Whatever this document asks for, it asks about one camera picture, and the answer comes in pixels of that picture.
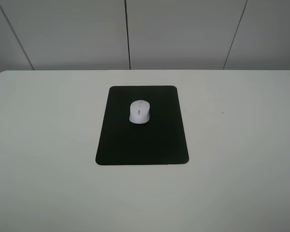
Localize white wireless computer mouse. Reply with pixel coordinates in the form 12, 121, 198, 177
129, 100, 150, 124

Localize black rectangular mouse pad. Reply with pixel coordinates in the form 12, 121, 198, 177
95, 86, 189, 165

